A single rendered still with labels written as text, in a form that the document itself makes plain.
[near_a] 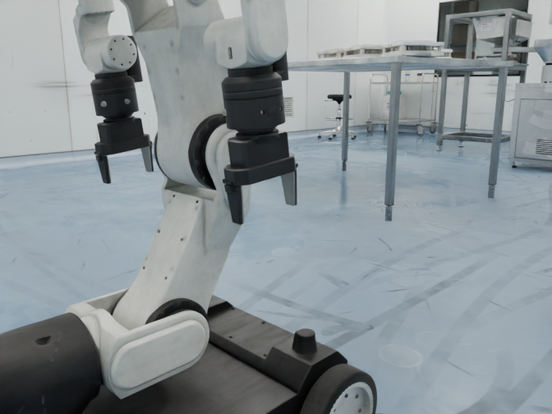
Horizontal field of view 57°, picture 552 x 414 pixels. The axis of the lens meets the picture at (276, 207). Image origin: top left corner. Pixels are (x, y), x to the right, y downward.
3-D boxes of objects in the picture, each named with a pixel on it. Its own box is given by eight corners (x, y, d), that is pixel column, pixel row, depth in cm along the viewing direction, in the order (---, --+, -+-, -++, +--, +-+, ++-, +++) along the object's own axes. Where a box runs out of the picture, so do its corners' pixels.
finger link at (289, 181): (296, 206, 82) (292, 169, 80) (282, 203, 84) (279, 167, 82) (303, 204, 83) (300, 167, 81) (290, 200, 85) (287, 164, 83)
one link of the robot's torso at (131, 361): (113, 413, 82) (108, 338, 79) (62, 366, 96) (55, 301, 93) (214, 365, 97) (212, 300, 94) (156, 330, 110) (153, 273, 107)
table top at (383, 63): (239, 70, 378) (239, 65, 377) (347, 72, 441) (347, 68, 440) (397, 62, 260) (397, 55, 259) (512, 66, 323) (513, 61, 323)
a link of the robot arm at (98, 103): (110, 157, 102) (99, 97, 99) (86, 154, 109) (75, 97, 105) (162, 144, 111) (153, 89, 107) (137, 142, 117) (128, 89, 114)
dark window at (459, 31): (434, 77, 806) (439, 2, 781) (434, 77, 807) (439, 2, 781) (520, 75, 715) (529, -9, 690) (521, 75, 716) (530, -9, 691)
